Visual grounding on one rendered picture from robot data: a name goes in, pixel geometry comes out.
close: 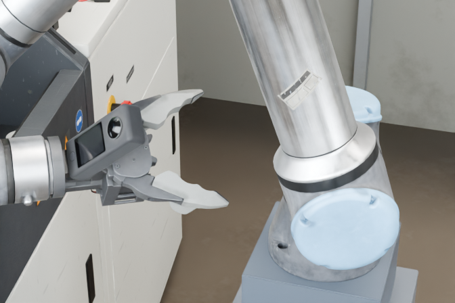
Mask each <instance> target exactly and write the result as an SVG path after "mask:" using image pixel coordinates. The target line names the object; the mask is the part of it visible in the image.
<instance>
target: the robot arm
mask: <svg viewBox="0 0 455 303"><path fill-rule="evenodd" d="M78 1H79V0H0V88H1V85H2V83H3V81H4V79H5V76H6V74H7V72H8V70H9V68H10V66H11V65H12V64H13V63H14V62H15V61H16V60H17V59H18V58H19V57H20V56H21V55H22V54H23V53H24V52H25V51H26V50H27V49H29V48H30V47H31V45H32V44H33V43H35V42H36V41H37V40H38V39H39V38H40V37H41V36H42V35H43V34H45V33H46V32H47V31H48V30H49V29H50V28H51V27H52V26H53V25H54V24H55V23H56V22H57V21H58V20H59V19H60V18H61V17H62V16H63V15H64V14H65V13H66V12H67V11H68V10H69V9H70V8H71V7H72V6H74V5H75V4H76V3H77V2H78ZM229 2H230V5H231V7H232V11H233V13H234V16H235V19H236V22H237V25H238V27H239V30H240V34H241V35H242V39H243V41H244V44H245V47H246V50H247V53H248V56H249V58H250V61H251V64H252V66H253V70H254V71H255V75H256V77H257V80H258V83H259V86H260V89H261V92H262V94H263V98H264V100H265V103H266V106H267V108H268V111H269V115H270V117H271V119H272V122H273V125H274V128H275V130H276V134H277V136H278V139H279V142H280V147H279V148H278V150H277V152H276V153H275V156H274V161H273V163H274V169H275V171H276V174H277V176H278V180H279V182H280V186H281V188H282V191H283V196H282V199H281V201H280V204H279V206H278V209H277V210H276V213H275V215H274V218H273V220H272V223H271V225H270V227H269V234H268V249H269V253H270V256H271V257H272V259H273V260H274V262H275V263H276V264H277V265H278V266H279V267H281V268H282V269H284V270H285V271H286V272H288V273H290V274H292V275H294V276H297V277H300V278H302V279H307V280H310V281H318V282H327V283H332V282H342V281H348V280H352V279H356V278H358V277H361V276H363V275H365V274H366V273H369V272H370V271H371V270H372V269H373V268H374V267H375V266H376V265H377V264H378V262H379V260H380V259H381V257H382V256H383V255H384V254H386V253H387V251H388V249H389V248H390V247H391V246H392V245H393V244H394V242H395V240H396V238H397V235H398V232H399V209H398V207H397V204H396V203H395V200H394V197H393V192H392V190H391V185H390V182H389V177H388V174H387V169H386V166H385V162H384V160H383V155H382V151H381V147H380V143H379V124H380V120H382V116H381V105H380V102H379V101H378V99H377V98H376V97H375V96H374V95H373V94H371V93H369V92H367V91H365V90H362V89H358V88H355V87H349V86H345V83H344V81H343V77H342V74H341V71H340V68H339V64H338V62H337V57H336V55H335V52H334V48H333V46H332V42H331V39H330V35H329V33H328V29H327V26H326V23H325V19H324V16H323V13H322V9H321V7H320V3H319V0H229ZM203 94H204V91H203V90H201V89H189V90H182V91H174V92H171V93H166V94H164V95H156V96H154V97H149V98H147V99H143V100H140V101H137V102H135V103H132V104H127V103H123V104H122V105H120V106H119V107H117V108H116V109H114V110H113V111H111V112H110V113H109V114H107V115H105V116H104V117H103V118H101V119H99V120H98V121H97V122H95V123H94V124H92V125H91V126H89V127H88V128H86V129H85V130H84V131H82V132H81V133H79V134H78V135H76V136H75V137H73V138H72V139H70V140H69V141H67V142H66V149H64V150H62V146H61V143H60V139H59V137H58V136H51V137H46V138H45V140H44V138H43V137H42V136H41V135H37V136H28V137H13V138H7V139H0V206H1V205H7V204H17V203H23V202H24V205H26V206H29V205H31V204H32V203H33V202H35V201H42V200H47V199H48V198H49V195H50V198H51V199H52V198H59V197H64V194H65V192H71V191H84V190H91V192H92V193H97V194H100V198H101V202H102V206H111V205H117V204H129V203H136V202H144V200H147V201H151V202H169V203H170V205H171V208H172V209H173V210H174V211H176V212H178V213H180V214H188V213H190V212H191V211H193V210H195V209H197V208H205V209H214V208H222V207H226V206H228V204H229V201H228V200H227V199H225V198H224V197H223V196H222V195H221V194H220V193H218V192H217V191H207V190H205V189H203V188H202V187H201V186H200V185H197V184H189V183H187V182H185V181H183V180H182V179H181V178H180V177H179V175H178V174H176V173H174V172H171V171H170V170H168V171H166V172H164V173H162V174H160V175H158V176H156V177H154V176H152V175H151V173H150V174H149V171H150V168H151V167H152V166H156V163H157V161H158V160H157V158H155V157H154V156H151V153H150V146H149V143H150V142H151V140H152V134H148V135H147V133H146V130H148V129H154V130H158V129H159V128H160V127H161V126H162V125H163V124H164V123H165V120H166V119H167V118H168V117H169V115H171V114H173V113H177V112H178V111H179V110H180V109H181V107H183V106H184V105H186V104H189V103H190V104H192V103H193V102H194V101H196V100H197V99H198V98H199V97H200V96H202V95H203ZM92 189H95V190H96V191H92ZM130 199H134V200H130ZM118 200H123V201H118ZM116 201H117V202H116Z"/></svg>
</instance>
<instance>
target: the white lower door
mask: <svg viewBox="0 0 455 303"><path fill-rule="evenodd" d="M5 303H104V295H103V286H102V270H101V260H100V244H99V235H98V219H97V210H96V201H95V193H92V192H91V190H84V191H71V192H66V194H65V196H64V197H63V199H62V201H61V203H60V205H59V206H58V209H57V210H56V212H55V214H54V215H53V217H52V219H51V221H50V222H49V224H48V226H47V228H46V230H45V232H44V234H43V235H42V237H41V239H40V241H39V242H38V244H37V246H36V248H35V250H34V252H33V253H32V255H31V257H30V259H29V261H28V262H27V264H26V266H25V267H24V270H23V271H22V273H21V275H20V277H19V279H18V280H17V282H16V284H15V286H14V288H13V290H12V292H11V293H10V295H9V297H8V299H7V300H6V302H5Z"/></svg>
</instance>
